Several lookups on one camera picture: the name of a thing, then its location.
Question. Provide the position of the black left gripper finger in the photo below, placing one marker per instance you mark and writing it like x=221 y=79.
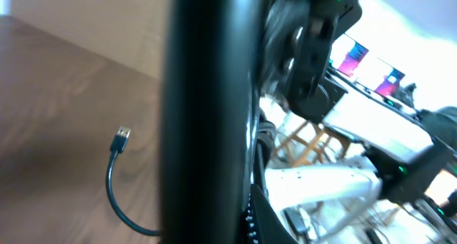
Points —
x=261 y=224

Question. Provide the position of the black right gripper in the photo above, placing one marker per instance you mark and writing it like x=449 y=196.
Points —
x=297 y=43

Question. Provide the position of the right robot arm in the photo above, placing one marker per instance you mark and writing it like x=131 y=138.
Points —
x=375 y=175

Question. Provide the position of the computer monitor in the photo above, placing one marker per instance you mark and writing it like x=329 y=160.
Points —
x=379 y=76
x=347 y=54

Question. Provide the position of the wooden chair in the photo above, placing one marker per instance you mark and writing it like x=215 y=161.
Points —
x=314 y=150

